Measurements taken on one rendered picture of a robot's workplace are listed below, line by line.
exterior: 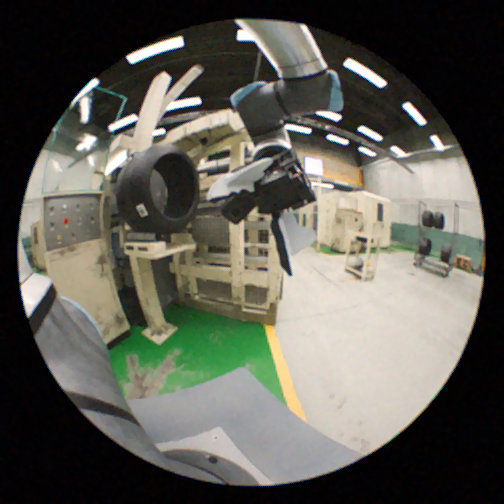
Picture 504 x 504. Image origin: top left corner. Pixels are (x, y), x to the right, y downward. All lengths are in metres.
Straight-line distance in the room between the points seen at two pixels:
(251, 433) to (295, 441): 0.09
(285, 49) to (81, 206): 1.35
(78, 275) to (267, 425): 1.30
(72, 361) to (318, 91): 0.46
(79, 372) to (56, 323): 0.05
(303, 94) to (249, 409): 0.61
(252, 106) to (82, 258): 1.28
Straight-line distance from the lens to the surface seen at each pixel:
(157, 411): 0.43
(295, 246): 0.22
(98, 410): 0.16
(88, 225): 1.37
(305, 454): 0.38
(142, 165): 0.83
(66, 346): 0.19
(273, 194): 0.22
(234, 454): 0.33
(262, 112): 0.36
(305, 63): 0.30
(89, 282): 1.35
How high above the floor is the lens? 0.97
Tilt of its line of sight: 13 degrees down
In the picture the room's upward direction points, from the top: straight up
